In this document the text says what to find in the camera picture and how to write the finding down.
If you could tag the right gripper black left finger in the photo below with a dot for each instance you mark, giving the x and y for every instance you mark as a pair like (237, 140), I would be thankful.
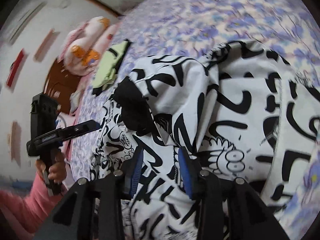
(91, 206)

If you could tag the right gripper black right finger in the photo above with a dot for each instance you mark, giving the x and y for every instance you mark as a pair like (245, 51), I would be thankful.
(229, 209)

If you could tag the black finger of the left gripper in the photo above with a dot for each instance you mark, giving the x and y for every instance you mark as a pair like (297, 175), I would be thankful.
(70, 132)

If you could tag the black white graffiti jacket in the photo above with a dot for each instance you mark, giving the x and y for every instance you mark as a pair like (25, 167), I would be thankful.
(241, 111)

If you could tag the person's left hand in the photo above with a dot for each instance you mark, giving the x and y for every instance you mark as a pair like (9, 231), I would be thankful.
(57, 172)

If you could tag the grey folded cloth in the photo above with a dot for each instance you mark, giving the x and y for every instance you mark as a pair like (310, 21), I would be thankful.
(75, 100)

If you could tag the brown wooden headboard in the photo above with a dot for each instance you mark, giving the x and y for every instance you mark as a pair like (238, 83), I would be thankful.
(60, 84)

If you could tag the person's pink left sleeve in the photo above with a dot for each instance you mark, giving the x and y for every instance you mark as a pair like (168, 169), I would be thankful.
(26, 214)

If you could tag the folded green black garment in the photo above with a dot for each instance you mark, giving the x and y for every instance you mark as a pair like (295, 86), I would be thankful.
(108, 67)

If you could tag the rolled pink bear quilt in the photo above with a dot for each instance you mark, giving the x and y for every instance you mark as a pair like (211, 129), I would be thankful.
(86, 47)

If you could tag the purple floral fleece blanket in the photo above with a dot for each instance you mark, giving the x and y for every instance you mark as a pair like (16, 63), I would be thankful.
(192, 28)

